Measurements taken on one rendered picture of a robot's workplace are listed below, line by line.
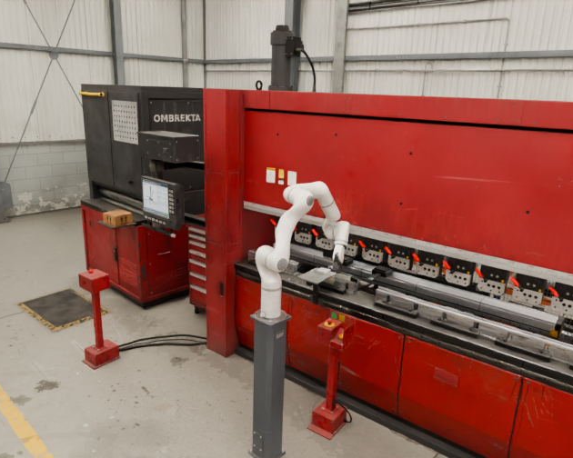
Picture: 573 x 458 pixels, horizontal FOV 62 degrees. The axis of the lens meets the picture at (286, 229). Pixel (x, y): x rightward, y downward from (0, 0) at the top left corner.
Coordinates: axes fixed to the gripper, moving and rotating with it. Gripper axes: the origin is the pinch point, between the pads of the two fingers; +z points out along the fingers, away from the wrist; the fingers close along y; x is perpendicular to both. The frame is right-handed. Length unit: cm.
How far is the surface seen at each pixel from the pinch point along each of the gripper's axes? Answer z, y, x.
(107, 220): -51, -71, -250
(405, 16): -487, -275, -24
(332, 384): 64, -65, -7
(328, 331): 32.4, -35.5, -8.1
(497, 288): -4, -21, 93
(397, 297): 1, -50, 32
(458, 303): -4, -66, 73
